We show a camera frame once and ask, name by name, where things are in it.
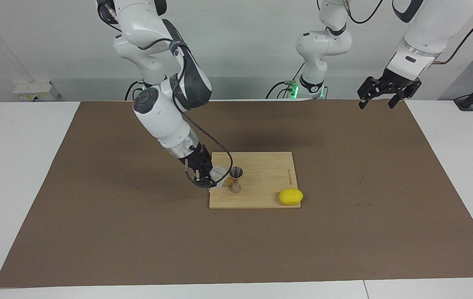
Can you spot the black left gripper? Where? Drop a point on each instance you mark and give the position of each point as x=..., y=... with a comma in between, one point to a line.
x=396, y=81

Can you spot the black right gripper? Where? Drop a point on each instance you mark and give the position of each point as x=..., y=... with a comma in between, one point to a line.
x=197, y=160

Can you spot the small clear glass cup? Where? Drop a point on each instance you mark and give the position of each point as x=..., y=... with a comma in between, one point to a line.
x=219, y=174

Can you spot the steel cocktail jigger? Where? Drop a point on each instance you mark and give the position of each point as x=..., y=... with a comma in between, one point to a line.
x=236, y=171

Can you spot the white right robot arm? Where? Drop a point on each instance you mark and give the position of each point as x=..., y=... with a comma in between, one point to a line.
x=161, y=116

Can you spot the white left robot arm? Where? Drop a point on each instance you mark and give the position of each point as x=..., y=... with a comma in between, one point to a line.
x=427, y=37

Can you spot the wooden cutting board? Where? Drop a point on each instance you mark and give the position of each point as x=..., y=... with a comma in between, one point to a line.
x=265, y=182

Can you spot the brown table mat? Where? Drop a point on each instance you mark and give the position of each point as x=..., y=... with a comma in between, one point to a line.
x=178, y=241

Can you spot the yellow lemon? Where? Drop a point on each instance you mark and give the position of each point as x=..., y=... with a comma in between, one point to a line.
x=290, y=197

